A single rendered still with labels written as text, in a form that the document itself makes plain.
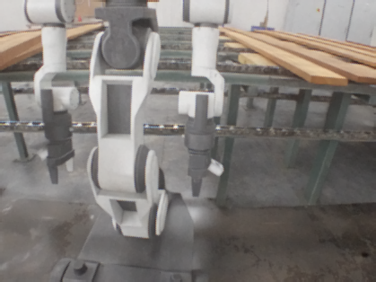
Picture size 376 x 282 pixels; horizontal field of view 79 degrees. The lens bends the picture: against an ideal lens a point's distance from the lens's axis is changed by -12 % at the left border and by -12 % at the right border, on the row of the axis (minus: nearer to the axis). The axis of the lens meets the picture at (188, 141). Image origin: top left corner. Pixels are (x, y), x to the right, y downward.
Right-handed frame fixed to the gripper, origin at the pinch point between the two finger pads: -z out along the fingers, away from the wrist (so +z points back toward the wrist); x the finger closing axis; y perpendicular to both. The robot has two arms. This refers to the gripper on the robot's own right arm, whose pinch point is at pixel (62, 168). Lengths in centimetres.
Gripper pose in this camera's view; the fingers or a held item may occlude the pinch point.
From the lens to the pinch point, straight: 90.0
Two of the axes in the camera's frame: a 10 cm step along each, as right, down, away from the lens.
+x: -0.5, 2.7, -9.6
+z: 0.5, -9.6, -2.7
